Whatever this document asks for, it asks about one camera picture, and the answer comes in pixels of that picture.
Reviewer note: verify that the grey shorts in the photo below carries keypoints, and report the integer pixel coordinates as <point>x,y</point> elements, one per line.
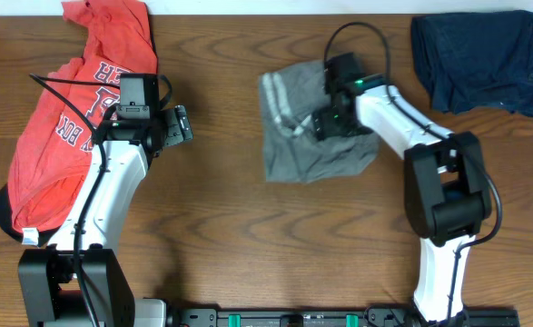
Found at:
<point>291,152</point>

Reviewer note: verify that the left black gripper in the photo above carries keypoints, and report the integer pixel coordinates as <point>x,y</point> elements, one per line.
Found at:
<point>179,126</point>

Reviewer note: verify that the red printed t-shirt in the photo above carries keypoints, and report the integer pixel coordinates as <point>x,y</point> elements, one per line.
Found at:
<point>53,154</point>

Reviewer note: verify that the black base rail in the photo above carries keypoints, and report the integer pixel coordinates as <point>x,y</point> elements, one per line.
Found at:
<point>378,316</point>

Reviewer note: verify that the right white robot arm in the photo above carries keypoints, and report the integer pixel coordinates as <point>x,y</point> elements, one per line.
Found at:
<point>447,191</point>

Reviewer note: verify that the black garment under t-shirt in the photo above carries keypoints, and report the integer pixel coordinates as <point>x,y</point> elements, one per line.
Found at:
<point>29,236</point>

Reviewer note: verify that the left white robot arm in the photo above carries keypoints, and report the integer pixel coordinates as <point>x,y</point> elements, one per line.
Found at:
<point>76,279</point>

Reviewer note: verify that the folded navy garment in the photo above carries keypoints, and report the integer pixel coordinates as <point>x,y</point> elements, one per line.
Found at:
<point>466,60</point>

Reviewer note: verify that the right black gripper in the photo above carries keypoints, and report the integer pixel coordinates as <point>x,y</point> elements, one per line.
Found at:
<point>328,124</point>

